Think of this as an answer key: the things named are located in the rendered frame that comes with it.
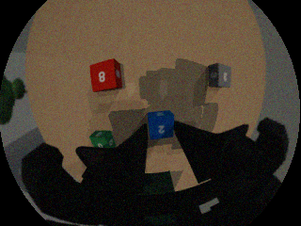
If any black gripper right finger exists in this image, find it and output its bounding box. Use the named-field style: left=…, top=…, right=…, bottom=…
left=173, top=121, right=249, bottom=184

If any green block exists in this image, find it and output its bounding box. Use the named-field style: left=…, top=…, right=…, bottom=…
left=89, top=131, right=117, bottom=148

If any red block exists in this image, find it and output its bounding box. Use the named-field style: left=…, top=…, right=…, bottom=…
left=89, top=58, right=121, bottom=91

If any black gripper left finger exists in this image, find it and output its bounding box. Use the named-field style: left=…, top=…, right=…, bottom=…
left=75, top=123, right=148, bottom=195

